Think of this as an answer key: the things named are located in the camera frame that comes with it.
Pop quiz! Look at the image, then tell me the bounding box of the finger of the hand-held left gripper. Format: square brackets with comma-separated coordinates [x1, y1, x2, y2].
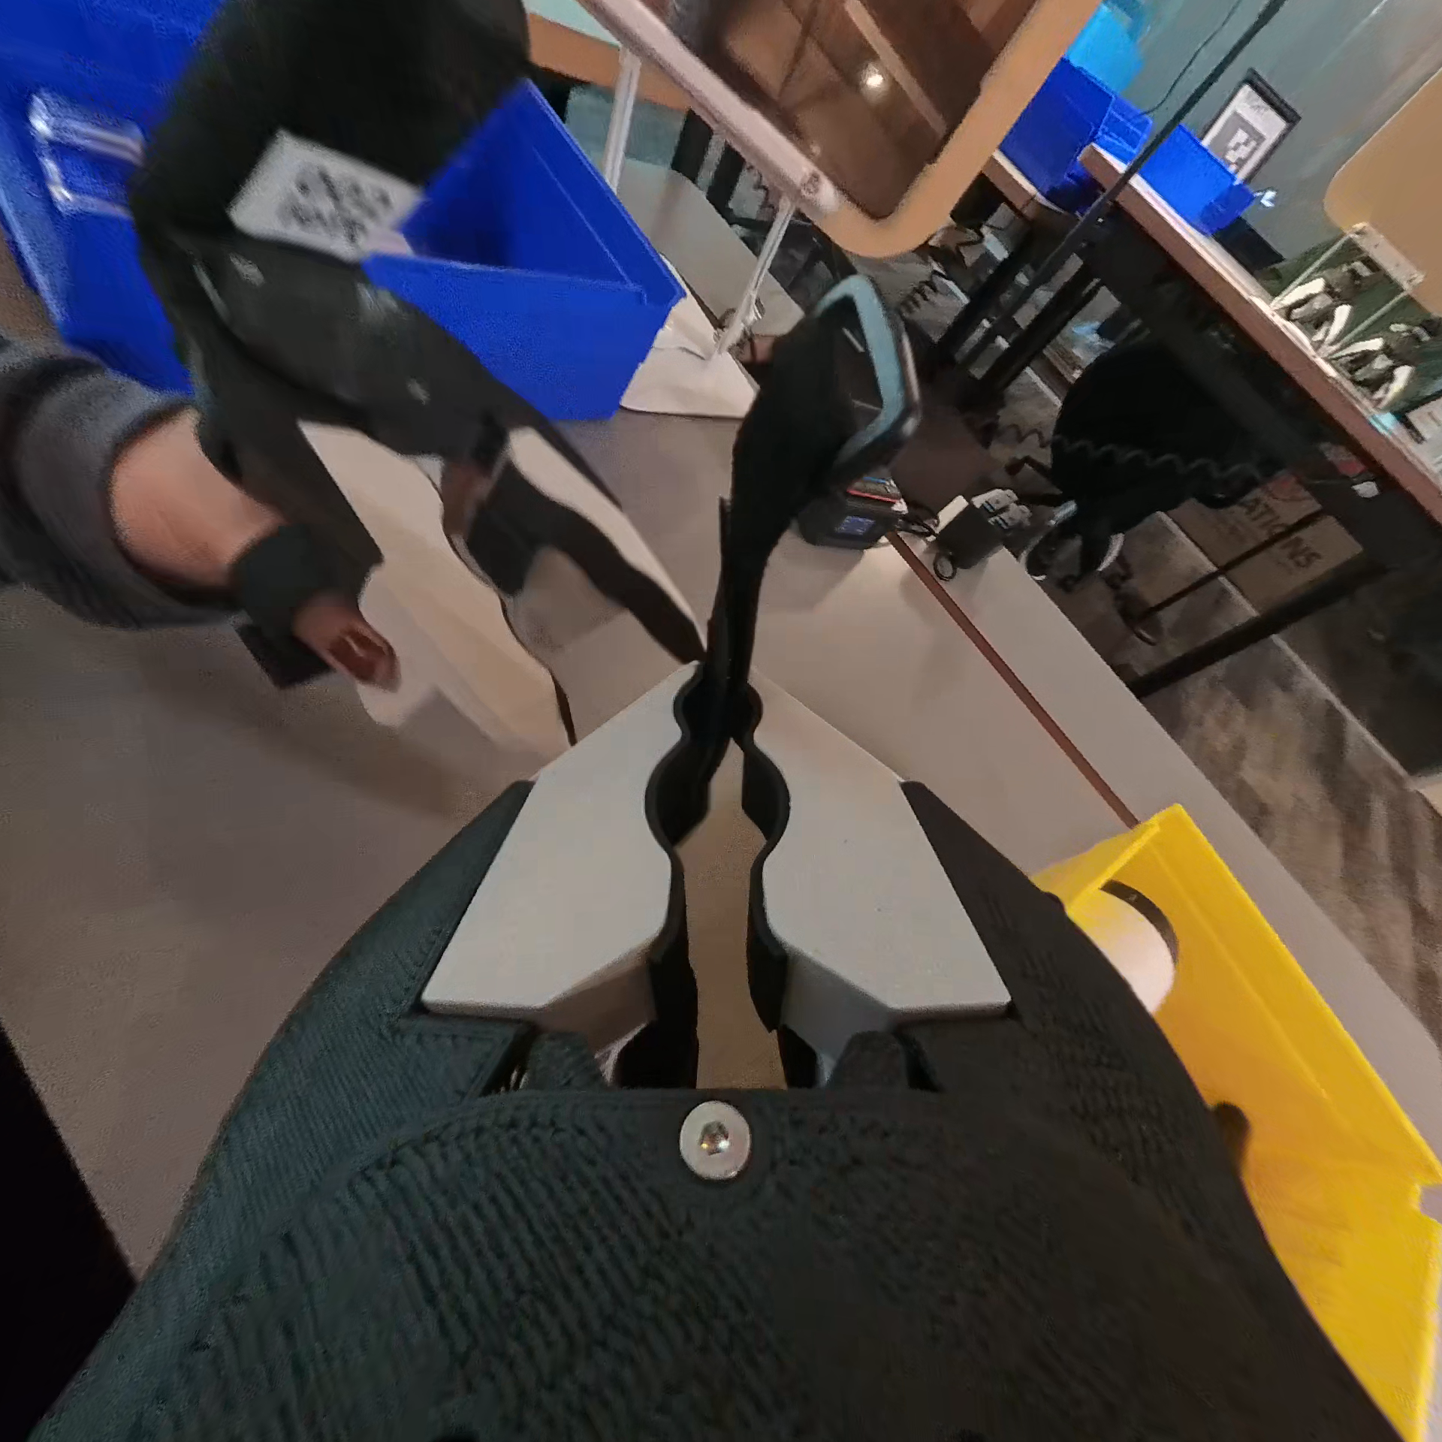
[467, 449, 709, 677]
[302, 421, 579, 758]

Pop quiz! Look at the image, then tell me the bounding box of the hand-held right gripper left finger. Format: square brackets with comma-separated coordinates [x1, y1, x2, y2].
[423, 662, 708, 1069]

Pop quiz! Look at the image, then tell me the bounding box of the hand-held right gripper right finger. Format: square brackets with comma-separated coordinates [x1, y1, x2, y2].
[742, 677, 1011, 1084]

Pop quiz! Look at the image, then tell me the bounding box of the black smartwatch with strap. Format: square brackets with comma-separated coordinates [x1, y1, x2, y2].
[648, 272, 922, 1088]

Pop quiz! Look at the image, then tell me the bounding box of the person's left forearm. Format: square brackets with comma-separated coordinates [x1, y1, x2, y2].
[0, 336, 244, 627]

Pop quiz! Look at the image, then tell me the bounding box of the person's left hand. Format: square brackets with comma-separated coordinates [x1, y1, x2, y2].
[107, 409, 404, 691]

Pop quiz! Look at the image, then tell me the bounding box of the open-front blue plastic bin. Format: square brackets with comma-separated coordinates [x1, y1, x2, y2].
[361, 78, 689, 425]

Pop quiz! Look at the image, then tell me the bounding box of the white paper sheet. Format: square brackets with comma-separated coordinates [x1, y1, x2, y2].
[620, 301, 759, 420]

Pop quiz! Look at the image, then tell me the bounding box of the white roll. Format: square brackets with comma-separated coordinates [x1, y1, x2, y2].
[1070, 883, 1180, 1015]

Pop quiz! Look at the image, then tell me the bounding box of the large blue plastic bin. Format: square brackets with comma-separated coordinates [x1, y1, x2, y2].
[0, 0, 229, 396]

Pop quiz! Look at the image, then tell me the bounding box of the white metal stand leg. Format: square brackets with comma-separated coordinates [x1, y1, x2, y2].
[714, 193, 812, 355]

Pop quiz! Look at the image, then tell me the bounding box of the yellow plastic bin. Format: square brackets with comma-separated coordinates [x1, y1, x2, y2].
[1030, 804, 1442, 1442]

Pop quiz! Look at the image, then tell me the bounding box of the cardboard box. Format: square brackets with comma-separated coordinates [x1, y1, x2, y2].
[1171, 482, 1367, 614]

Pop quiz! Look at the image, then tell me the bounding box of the small blue storage bin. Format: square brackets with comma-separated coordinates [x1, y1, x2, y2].
[1001, 56, 1154, 195]
[1126, 121, 1259, 234]

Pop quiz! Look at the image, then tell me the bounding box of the brown-edged side desk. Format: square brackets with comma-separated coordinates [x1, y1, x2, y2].
[1082, 143, 1442, 693]

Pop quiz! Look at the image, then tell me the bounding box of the green patterned cloth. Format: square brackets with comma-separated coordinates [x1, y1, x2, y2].
[1267, 229, 1442, 411]

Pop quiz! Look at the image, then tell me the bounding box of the thin black pole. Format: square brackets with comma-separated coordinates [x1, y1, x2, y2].
[1109, 0, 1288, 195]

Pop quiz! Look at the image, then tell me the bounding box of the framed printed marker tag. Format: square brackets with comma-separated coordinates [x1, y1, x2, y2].
[1199, 70, 1305, 183]

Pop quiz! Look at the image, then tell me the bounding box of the beige rounded panel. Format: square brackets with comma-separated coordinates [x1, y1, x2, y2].
[1322, 99, 1442, 262]

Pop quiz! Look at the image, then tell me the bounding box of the black coiled cable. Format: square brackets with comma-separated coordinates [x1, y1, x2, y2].
[989, 421, 1281, 511]

